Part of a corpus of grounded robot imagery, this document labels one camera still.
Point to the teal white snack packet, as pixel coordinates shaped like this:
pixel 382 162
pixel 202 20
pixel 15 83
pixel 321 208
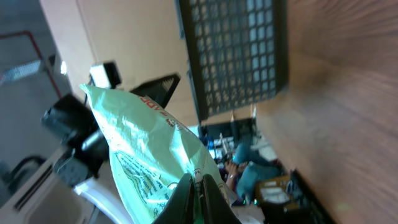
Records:
pixel 149 151

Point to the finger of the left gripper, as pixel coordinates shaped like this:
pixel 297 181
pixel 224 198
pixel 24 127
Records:
pixel 160 89

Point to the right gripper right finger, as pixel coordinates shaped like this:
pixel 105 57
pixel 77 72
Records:
pixel 214 207

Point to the grey plastic mesh basket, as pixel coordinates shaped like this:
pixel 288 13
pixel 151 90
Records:
pixel 237 52

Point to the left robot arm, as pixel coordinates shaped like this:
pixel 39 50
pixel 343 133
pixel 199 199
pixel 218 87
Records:
pixel 74 185

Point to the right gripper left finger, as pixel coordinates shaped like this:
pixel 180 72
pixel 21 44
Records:
pixel 179 208

